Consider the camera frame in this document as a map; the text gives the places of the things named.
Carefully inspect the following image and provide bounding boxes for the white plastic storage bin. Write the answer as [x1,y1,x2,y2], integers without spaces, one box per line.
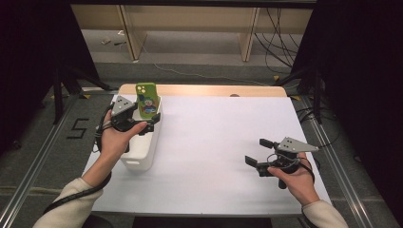
[119,94,163,173]

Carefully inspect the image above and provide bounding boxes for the hand-held gripper cable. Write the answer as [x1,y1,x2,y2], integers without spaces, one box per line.
[42,103,115,215]
[265,152,318,186]

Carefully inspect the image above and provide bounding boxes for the black floor cable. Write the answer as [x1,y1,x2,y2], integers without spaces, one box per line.
[296,105,343,151]

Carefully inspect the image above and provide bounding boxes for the white table cover sheet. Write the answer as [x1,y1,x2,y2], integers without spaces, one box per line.
[83,94,332,217]

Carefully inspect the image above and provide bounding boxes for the aluminium floor rail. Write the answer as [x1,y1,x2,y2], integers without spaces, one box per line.
[298,96,378,228]
[0,94,80,227]

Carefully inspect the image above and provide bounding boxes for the green cartoon phone case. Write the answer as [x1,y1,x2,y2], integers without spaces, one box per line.
[135,82,160,121]

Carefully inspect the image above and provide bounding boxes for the black tripod stand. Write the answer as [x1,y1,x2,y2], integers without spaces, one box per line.
[272,65,324,125]
[51,65,120,125]

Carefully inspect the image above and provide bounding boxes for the beige wooden desk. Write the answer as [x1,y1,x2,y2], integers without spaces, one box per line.
[71,4,313,63]

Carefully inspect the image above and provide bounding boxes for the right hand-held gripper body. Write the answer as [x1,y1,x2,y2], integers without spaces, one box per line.
[256,136,319,190]

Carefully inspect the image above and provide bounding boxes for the right hand-held gripper cable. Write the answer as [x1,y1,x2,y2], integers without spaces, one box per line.
[265,152,318,186]

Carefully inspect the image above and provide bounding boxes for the left hand-held gripper cable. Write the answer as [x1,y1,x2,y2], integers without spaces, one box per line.
[42,103,115,215]

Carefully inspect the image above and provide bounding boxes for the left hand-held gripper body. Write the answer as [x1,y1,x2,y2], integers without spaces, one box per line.
[110,95,155,136]

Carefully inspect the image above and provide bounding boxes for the black curtain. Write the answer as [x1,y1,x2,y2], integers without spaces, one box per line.
[290,0,403,222]
[0,0,102,155]

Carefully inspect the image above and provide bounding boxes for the person's left hand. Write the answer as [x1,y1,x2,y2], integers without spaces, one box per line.
[98,108,148,166]

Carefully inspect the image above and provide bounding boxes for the bundle of black hanging cables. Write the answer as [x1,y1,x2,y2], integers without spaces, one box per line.
[255,8,300,75]

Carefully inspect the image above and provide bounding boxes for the person's right hand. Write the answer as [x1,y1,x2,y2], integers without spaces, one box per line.
[267,152,320,207]

